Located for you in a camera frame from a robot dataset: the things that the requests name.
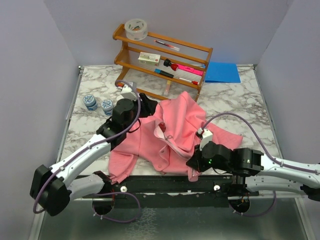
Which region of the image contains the black metal base rail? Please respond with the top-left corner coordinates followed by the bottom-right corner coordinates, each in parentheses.
top-left (86, 175), bottom-right (259, 209)

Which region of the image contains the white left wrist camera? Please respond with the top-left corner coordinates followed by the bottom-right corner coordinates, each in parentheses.
top-left (120, 81), bottom-right (137, 101)

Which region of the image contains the white red pen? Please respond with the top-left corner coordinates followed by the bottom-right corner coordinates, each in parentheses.
top-left (174, 77), bottom-right (199, 86)

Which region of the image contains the wooden three-tier shelf rack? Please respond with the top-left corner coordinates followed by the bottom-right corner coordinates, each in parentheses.
top-left (112, 24), bottom-right (213, 101)

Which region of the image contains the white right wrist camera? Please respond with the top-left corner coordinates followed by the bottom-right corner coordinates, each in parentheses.
top-left (196, 128), bottom-right (213, 151)

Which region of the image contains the clear tape roll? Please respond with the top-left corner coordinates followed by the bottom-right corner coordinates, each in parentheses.
top-left (124, 18), bottom-right (148, 41)

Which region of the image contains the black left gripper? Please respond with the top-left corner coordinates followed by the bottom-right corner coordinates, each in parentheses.
top-left (124, 93), bottom-right (157, 132)

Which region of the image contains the pink highlighter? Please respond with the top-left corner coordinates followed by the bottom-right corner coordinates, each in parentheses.
top-left (177, 64), bottom-right (204, 77)

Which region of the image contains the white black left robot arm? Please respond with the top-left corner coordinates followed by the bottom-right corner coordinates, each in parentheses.
top-left (30, 93), bottom-right (158, 217)

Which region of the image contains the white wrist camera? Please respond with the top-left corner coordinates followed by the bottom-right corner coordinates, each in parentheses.
top-left (120, 81), bottom-right (137, 101)
top-left (196, 128), bottom-right (213, 151)

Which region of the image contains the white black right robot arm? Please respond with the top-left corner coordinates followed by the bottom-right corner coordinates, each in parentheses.
top-left (186, 141), bottom-right (320, 201)

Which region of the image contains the blue folder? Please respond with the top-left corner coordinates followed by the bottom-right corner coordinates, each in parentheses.
top-left (204, 61), bottom-right (241, 84)

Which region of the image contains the yellow pink glue stick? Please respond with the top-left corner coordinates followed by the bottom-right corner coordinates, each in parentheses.
top-left (163, 80), bottom-right (172, 96)

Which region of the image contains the blue white paint jar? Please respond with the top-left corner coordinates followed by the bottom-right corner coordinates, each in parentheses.
top-left (82, 94), bottom-right (98, 111)
top-left (101, 99), bottom-right (114, 116)

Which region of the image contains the white staples box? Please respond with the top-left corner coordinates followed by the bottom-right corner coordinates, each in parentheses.
top-left (138, 52), bottom-right (161, 66)

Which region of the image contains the pink zip jacket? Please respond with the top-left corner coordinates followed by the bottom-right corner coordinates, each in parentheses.
top-left (108, 90), bottom-right (244, 185)

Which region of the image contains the red clear pen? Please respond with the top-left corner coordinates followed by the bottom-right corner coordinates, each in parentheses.
top-left (154, 39), bottom-right (180, 52)

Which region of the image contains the blue black marker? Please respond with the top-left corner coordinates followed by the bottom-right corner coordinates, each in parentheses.
top-left (154, 68), bottom-right (174, 78)

